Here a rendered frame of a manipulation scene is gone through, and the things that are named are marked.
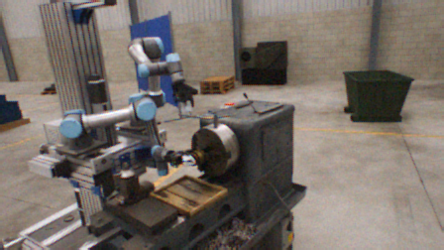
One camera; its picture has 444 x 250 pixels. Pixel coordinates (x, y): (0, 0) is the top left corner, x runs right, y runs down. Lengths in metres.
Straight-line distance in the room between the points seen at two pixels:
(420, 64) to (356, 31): 2.30
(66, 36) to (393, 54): 10.58
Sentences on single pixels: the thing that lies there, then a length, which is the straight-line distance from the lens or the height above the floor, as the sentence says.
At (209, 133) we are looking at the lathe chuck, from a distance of 1.79.
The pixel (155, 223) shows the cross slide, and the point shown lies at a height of 0.97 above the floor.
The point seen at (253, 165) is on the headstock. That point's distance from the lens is 1.88.
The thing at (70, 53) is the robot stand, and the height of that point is 1.72.
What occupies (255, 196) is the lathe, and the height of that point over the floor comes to 0.75.
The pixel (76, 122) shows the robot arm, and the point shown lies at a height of 1.36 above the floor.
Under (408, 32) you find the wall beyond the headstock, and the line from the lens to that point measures 11.64.
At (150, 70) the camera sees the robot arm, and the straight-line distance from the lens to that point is 1.76.
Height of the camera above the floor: 1.76
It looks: 16 degrees down
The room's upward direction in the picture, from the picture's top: 4 degrees counter-clockwise
